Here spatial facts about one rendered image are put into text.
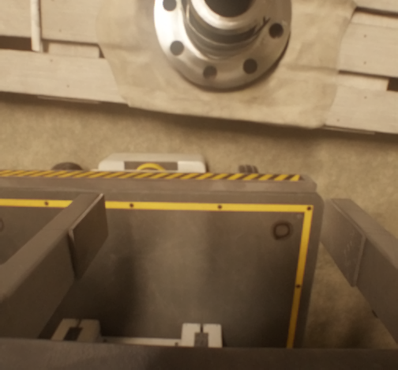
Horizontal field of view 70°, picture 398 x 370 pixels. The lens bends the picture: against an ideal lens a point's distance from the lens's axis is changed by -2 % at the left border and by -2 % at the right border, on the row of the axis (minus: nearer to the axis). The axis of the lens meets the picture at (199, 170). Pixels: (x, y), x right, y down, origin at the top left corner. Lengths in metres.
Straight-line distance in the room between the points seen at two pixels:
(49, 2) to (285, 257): 0.70
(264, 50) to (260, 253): 0.39
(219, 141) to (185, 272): 0.38
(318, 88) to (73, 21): 0.53
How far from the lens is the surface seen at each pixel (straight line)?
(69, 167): 0.81
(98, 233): 0.16
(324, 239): 0.17
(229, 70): 0.61
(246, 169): 0.73
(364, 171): 0.95
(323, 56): 0.66
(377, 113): 0.76
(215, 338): 0.66
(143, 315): 0.69
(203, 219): 0.54
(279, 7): 0.63
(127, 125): 0.84
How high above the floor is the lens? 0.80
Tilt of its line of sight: 72 degrees down
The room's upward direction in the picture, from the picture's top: 174 degrees counter-clockwise
